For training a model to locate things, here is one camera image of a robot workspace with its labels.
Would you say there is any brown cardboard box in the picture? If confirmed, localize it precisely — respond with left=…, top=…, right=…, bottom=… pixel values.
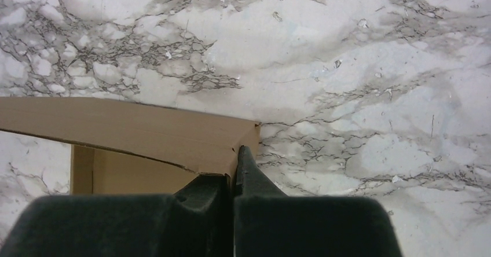
left=1, top=97, right=261, bottom=194

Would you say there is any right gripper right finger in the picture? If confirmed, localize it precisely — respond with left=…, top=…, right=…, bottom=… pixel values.
left=234, top=146, right=402, bottom=256

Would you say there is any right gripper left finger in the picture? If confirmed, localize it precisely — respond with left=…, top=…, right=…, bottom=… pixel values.
left=1, top=175, right=232, bottom=256

